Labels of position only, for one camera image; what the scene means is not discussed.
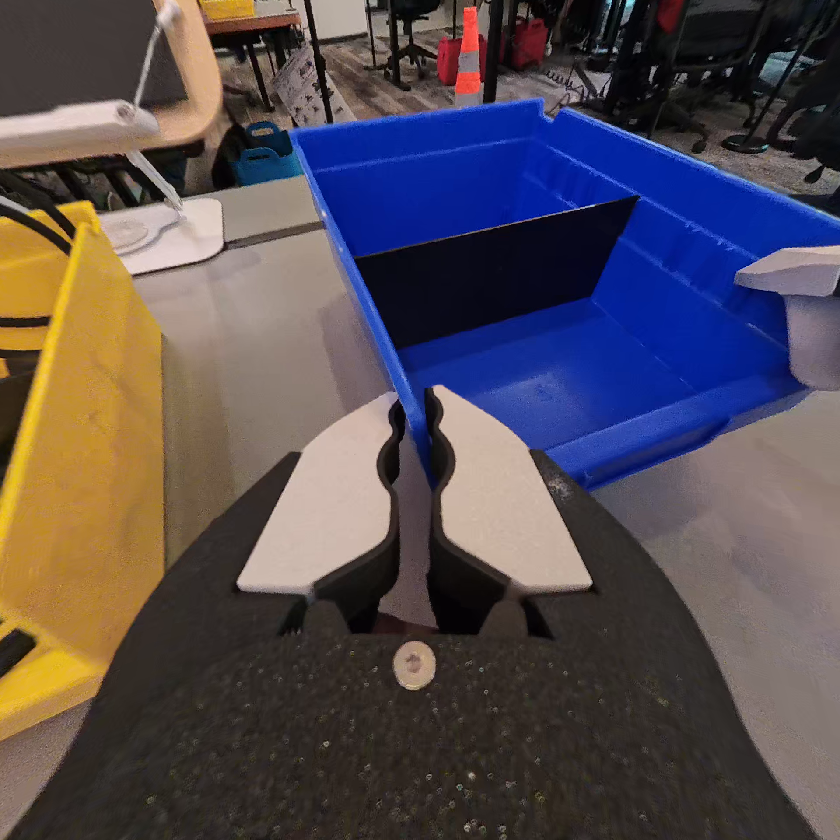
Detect yellow storage bin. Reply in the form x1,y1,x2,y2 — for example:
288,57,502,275
0,200,166,742

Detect black bin divider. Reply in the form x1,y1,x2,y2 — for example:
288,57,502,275
354,196,641,350

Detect red storage bin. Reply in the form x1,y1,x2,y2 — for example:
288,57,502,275
436,33,490,86
502,16,549,70

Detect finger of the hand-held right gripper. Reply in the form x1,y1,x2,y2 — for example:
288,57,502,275
734,246,840,392

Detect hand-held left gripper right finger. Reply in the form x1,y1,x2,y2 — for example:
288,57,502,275
424,385,595,634

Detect printed paper sheet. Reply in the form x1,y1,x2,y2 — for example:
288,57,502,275
271,42,361,130

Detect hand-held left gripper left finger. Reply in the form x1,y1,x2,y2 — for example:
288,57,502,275
235,392,404,634

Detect orange traffic cone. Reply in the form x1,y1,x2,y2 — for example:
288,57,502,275
453,7,488,109

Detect blue storage bin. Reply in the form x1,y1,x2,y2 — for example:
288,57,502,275
289,98,840,491

